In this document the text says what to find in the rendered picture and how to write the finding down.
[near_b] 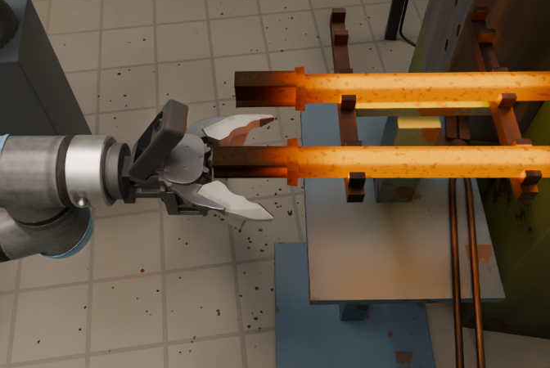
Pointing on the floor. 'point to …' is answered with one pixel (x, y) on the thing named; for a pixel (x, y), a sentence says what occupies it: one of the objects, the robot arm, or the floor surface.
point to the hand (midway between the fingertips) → (275, 162)
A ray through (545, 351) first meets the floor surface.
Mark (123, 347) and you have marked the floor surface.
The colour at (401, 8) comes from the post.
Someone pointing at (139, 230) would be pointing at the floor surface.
